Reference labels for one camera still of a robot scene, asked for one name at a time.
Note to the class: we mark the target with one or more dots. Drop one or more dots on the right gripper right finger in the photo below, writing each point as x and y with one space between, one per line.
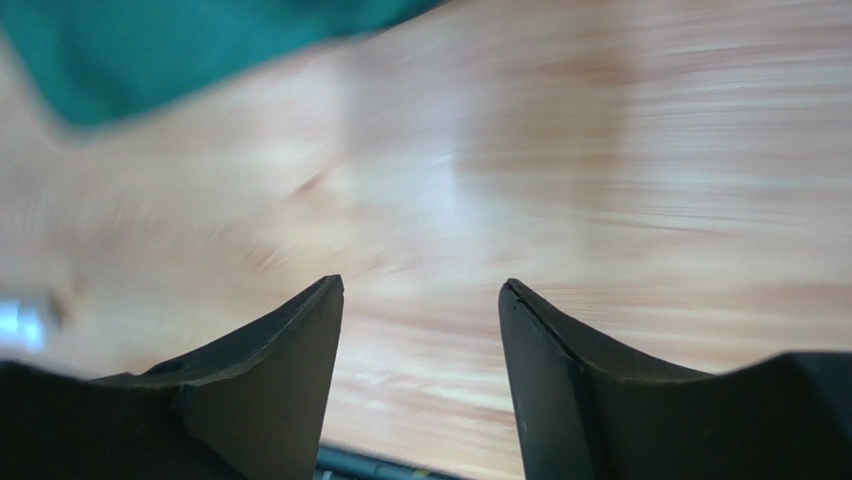
588 406

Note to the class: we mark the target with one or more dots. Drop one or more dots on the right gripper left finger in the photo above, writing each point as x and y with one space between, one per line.
249 405

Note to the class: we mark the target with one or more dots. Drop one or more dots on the dark green cloth napkin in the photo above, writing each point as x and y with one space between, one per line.
96 62

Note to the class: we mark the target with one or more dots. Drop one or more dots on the aluminium frame rail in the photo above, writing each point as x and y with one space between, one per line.
334 463

